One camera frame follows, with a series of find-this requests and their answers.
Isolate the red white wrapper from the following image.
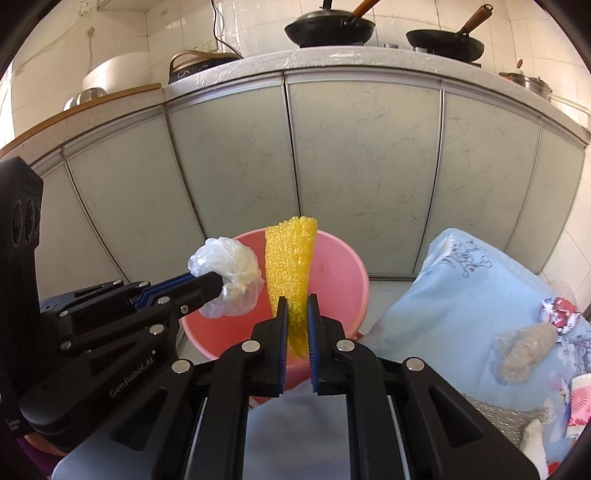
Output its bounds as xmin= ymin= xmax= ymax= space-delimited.
xmin=540 ymin=297 xmax=582 ymax=335

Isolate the grey kitchen cabinet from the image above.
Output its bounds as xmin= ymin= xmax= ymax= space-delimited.
xmin=1 ymin=47 xmax=590 ymax=301

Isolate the pink white paper wrapper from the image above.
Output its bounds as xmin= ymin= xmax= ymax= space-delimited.
xmin=565 ymin=373 xmax=591 ymax=438

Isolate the light blue floral cloth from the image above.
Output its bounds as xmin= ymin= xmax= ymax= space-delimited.
xmin=362 ymin=228 xmax=590 ymax=479

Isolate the large yellow foam net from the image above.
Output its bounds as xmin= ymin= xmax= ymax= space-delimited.
xmin=264 ymin=217 xmax=318 ymax=358

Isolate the silver scouring pad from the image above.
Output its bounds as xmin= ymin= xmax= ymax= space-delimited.
xmin=463 ymin=394 xmax=549 ymax=447

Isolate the clear crumpled plastic wrap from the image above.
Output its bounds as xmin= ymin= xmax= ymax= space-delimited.
xmin=493 ymin=322 xmax=558 ymax=384

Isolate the white plastic bag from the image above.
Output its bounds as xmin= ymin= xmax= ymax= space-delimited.
xmin=187 ymin=237 xmax=264 ymax=319

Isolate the steel pot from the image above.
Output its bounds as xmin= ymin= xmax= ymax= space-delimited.
xmin=499 ymin=58 xmax=552 ymax=101

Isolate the pink plastic bucket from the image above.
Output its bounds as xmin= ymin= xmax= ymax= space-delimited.
xmin=179 ymin=227 xmax=371 ymax=407

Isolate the black wok with wooden handle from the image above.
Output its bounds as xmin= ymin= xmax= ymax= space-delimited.
xmin=406 ymin=4 xmax=494 ymax=63

